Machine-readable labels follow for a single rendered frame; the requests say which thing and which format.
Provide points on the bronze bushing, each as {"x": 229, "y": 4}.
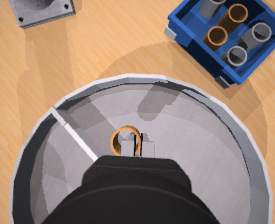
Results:
{"x": 216, "y": 34}
{"x": 114, "y": 143}
{"x": 234, "y": 16}

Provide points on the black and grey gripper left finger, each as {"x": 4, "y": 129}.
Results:
{"x": 128, "y": 147}

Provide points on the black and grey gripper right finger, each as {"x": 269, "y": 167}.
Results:
{"x": 147, "y": 148}

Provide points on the blue crate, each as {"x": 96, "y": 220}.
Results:
{"x": 187, "y": 27}

